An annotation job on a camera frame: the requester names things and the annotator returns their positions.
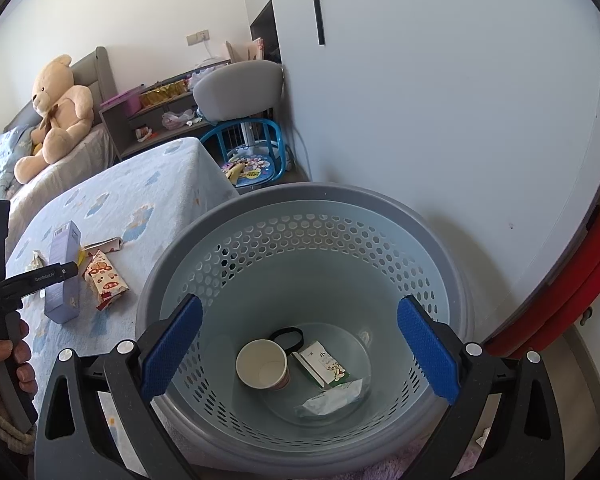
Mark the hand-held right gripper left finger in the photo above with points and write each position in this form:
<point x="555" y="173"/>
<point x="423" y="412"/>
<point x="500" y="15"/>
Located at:
<point x="172" y="345"/>

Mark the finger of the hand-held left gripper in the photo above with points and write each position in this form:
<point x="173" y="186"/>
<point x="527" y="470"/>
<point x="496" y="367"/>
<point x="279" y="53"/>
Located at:
<point x="0" y="235"/>
<point x="45" y="277"/>

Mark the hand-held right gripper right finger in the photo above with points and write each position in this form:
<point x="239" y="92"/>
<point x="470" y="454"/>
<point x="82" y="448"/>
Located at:
<point x="427" y="350"/>

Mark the purple cardboard box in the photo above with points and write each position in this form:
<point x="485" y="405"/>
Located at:
<point x="62" y="305"/>

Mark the red paper cup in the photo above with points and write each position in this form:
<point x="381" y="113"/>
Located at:
<point x="260" y="362"/>

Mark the white milk carton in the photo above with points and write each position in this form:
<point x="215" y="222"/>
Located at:
<point x="322" y="362"/>

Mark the light blue wet wipes packet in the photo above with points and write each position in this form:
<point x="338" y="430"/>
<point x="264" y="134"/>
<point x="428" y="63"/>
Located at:
<point x="330" y="400"/>

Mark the black band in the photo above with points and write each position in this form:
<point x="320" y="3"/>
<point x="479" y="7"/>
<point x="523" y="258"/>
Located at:
<point x="286" y="329"/>

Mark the grey perforated plastic basket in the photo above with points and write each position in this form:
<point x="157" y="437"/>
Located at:
<point x="330" y="260"/>

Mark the crumpled paper wrapper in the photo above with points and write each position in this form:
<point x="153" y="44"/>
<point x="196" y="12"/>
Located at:
<point x="38" y="260"/>

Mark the red patterned snack packet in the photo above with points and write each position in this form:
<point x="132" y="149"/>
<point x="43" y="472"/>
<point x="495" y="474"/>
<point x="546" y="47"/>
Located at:
<point x="105" y="275"/>

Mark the blue patterned pillow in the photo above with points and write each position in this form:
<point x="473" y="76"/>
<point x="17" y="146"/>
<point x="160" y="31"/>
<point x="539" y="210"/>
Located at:
<point x="5" y="150"/>

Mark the bed with patterned cover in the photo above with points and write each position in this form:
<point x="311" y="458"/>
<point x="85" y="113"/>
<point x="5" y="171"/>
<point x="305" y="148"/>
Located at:
<point x="80" y="155"/>

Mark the light blue printed blanket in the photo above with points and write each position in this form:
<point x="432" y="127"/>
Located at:
<point x="130" y="185"/>

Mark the large beige teddy bear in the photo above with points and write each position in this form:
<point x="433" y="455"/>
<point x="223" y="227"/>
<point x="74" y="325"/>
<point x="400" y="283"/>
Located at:
<point x="60" y="110"/>

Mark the grey shelf unit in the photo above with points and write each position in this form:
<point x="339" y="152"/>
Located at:
<point x="117" y="130"/>

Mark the small red white package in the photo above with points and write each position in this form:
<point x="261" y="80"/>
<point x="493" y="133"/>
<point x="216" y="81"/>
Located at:
<point x="146" y="134"/>

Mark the pink storage box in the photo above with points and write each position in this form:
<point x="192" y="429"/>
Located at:
<point x="122" y="100"/>

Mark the grey bed headboard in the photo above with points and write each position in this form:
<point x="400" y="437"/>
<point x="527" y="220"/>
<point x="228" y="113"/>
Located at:
<point x="100" y="67"/>

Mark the white plastic bag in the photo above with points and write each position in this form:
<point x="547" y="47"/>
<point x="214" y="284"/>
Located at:
<point x="177" y="119"/>

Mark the gold foil packages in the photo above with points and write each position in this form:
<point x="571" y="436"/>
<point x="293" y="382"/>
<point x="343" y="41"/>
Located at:
<point x="165" y="94"/>

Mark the blue plastic stool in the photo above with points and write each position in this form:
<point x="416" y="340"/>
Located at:
<point x="275" y="150"/>

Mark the clear plastic bag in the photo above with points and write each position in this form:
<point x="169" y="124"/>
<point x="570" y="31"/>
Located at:
<point x="205" y="76"/>

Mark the grey padded chair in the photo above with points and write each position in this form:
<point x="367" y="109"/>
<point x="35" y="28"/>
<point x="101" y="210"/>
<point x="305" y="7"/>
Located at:
<point x="235" y="90"/>

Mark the white wardrobe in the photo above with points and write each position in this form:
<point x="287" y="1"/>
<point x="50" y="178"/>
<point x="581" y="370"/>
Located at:
<point x="430" y="85"/>

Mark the red curved plastic frame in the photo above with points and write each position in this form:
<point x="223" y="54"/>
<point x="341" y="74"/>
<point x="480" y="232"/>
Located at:
<point x="570" y="290"/>

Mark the wall socket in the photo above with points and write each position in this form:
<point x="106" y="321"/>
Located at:
<point x="198" y="37"/>

